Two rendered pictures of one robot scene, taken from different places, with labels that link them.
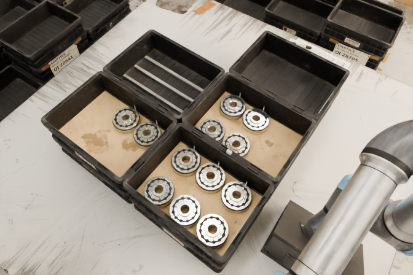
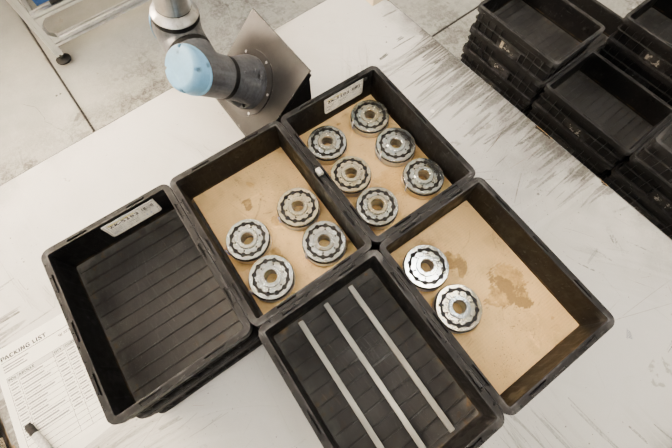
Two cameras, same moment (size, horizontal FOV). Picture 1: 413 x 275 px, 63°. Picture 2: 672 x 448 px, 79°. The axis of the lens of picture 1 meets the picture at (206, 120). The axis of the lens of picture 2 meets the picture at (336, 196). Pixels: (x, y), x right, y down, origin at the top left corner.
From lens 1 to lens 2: 0.94 m
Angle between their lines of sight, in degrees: 56
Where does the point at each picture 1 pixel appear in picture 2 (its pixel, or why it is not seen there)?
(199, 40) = not seen: outside the picture
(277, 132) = (226, 216)
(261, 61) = (164, 376)
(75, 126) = (544, 328)
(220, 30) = not seen: outside the picture
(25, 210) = (596, 248)
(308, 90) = (127, 277)
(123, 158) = (466, 245)
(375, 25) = not seen: outside the picture
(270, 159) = (259, 182)
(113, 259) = (480, 160)
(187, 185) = (382, 180)
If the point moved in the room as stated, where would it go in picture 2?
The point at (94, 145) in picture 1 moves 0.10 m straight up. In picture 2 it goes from (510, 281) to (528, 271)
